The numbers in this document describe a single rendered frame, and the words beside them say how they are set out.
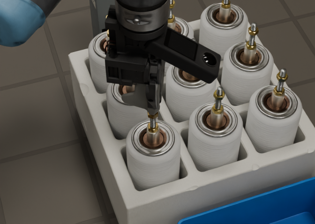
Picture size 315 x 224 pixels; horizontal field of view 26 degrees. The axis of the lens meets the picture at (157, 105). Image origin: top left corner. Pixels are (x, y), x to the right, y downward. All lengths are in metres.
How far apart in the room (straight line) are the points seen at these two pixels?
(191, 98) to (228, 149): 0.12
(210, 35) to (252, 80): 0.14
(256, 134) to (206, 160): 0.11
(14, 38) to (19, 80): 0.81
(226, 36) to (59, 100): 0.44
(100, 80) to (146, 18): 0.45
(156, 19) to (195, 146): 0.36
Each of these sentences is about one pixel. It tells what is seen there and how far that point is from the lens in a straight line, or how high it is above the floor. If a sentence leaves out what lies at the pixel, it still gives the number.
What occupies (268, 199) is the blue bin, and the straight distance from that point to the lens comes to 1.31.
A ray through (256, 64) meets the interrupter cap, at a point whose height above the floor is 0.25.
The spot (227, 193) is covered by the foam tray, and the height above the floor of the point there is 0.12.
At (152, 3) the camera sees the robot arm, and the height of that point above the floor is 0.60.
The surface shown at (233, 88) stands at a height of 0.20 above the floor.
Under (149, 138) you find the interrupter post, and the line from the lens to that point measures 1.17.
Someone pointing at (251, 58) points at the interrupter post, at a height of 0.26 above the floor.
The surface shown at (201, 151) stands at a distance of 1.22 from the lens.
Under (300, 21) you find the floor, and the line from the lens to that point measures 1.77.
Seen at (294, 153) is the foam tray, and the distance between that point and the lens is 1.28.
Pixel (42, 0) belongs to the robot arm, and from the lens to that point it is 0.83.
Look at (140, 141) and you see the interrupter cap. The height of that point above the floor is 0.25.
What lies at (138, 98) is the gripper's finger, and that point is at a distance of 1.07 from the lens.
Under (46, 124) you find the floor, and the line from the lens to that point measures 1.54.
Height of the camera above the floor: 1.22
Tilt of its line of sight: 52 degrees down
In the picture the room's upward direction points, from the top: straight up
